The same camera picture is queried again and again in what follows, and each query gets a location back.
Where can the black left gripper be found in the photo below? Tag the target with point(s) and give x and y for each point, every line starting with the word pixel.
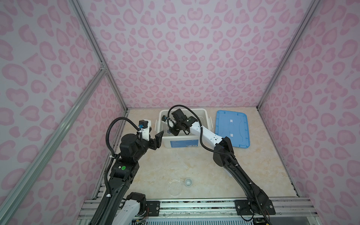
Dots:
pixel 154 143

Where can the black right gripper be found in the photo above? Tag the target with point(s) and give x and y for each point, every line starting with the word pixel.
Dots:
pixel 175 132

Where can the clear glass petri dish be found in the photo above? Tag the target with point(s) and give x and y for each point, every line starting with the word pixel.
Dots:
pixel 175 187

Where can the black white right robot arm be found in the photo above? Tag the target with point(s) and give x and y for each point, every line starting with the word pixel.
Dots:
pixel 180 118

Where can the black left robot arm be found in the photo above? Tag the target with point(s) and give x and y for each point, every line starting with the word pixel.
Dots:
pixel 122 175

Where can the white plastic storage bin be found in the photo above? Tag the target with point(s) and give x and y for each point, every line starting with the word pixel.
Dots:
pixel 184 141

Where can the blue plastic bin lid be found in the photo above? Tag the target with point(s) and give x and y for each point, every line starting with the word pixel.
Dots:
pixel 233 125

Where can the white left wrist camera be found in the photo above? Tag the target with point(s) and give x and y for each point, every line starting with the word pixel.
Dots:
pixel 145 129

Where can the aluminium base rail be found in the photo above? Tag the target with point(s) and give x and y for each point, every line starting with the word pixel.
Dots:
pixel 227 211

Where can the diagonal aluminium frame bar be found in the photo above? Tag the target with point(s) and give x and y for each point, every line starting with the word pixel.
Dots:
pixel 29 177

